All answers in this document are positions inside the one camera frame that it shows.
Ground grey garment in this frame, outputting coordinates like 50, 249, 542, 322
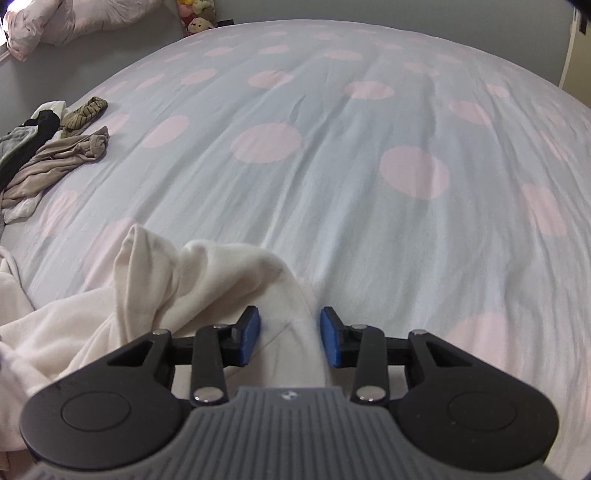
1, 125, 39, 169

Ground black wall outlet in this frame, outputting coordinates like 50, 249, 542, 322
217, 19, 235, 27

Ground black garment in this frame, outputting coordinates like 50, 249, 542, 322
1, 110, 60, 190

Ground polka dot bed sheet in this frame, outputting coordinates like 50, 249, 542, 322
1, 21, 590, 479

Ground striped olive garment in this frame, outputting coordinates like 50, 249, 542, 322
60, 96, 108, 132

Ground beige brown garment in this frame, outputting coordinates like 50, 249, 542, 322
1, 126, 110, 209

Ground plush toy tube holder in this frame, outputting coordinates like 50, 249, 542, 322
176, 0, 217, 36

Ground cream room door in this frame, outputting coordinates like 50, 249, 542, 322
559, 10, 590, 97

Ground white long sleeve shirt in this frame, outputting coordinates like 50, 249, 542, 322
1, 225, 329, 453

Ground small white cloth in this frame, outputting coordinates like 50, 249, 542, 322
2, 192, 43, 224

